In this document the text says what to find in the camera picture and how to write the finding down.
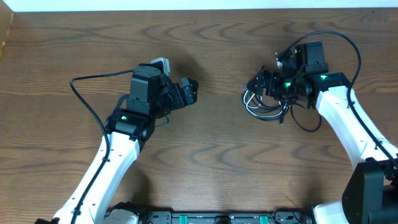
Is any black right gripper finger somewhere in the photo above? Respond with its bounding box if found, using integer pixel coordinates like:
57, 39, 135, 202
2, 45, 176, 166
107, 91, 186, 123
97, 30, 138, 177
244, 81, 264, 96
246, 70, 266, 86

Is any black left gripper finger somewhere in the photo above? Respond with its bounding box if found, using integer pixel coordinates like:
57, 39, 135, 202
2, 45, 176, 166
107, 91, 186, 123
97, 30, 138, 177
181, 77, 198, 92
182, 84, 197, 105

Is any black USB cable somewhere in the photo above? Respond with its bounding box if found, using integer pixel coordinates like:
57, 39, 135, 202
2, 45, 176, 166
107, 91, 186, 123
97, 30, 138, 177
241, 88, 323, 133

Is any white USB cable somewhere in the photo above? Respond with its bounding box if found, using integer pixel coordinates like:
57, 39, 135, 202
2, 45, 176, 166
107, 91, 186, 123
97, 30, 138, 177
244, 90, 285, 119

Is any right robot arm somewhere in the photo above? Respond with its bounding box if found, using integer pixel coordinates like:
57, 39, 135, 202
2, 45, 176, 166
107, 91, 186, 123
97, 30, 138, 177
243, 42, 397, 223

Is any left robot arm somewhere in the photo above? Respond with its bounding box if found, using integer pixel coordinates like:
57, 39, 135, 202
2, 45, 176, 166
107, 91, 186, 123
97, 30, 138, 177
49, 58, 198, 224

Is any right camera cable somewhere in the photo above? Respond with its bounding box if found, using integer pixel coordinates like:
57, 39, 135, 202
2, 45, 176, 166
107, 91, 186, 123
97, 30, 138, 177
276, 30, 398, 170

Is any camera cable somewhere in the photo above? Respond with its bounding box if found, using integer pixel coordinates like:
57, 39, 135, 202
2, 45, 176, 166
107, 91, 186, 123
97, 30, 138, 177
276, 30, 398, 170
69, 69, 135, 224

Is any left camera cable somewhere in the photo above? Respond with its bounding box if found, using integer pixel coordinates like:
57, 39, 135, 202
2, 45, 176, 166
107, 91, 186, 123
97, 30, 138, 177
69, 69, 135, 224

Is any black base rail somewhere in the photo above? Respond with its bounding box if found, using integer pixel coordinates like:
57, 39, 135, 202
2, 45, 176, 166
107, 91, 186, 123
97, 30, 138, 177
104, 202, 314, 224

